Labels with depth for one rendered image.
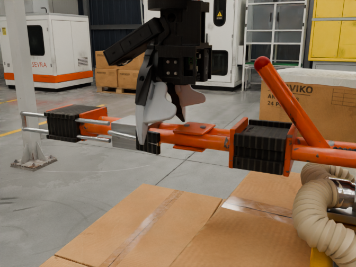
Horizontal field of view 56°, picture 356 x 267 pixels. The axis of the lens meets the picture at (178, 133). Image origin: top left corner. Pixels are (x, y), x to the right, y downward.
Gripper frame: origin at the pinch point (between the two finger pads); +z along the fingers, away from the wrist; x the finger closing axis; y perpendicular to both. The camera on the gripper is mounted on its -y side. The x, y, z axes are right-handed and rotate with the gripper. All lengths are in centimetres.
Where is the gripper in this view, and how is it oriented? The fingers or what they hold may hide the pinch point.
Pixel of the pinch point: (161, 132)
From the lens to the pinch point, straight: 54.7
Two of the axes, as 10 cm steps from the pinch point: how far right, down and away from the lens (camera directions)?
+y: 9.1, 1.1, -3.9
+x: 4.1, -2.6, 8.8
